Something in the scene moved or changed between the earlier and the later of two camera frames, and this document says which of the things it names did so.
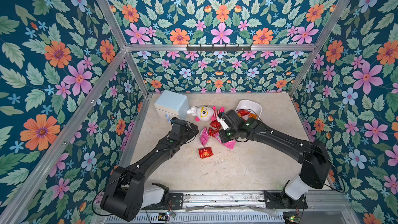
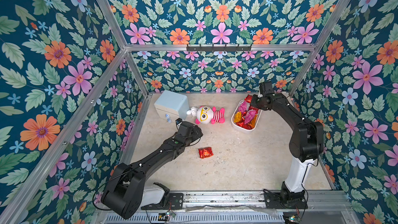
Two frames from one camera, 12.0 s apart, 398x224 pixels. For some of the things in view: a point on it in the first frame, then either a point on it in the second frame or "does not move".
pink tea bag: x=230 y=144 to x=249 y=116
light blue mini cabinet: x=174 y=105 does not move
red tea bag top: x=215 y=124 to x=249 y=98
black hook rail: x=224 y=49 does not move
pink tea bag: x=204 y=136 to x=243 y=107
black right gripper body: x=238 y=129 to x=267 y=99
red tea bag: x=205 y=152 does not move
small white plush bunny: x=192 y=111 does not move
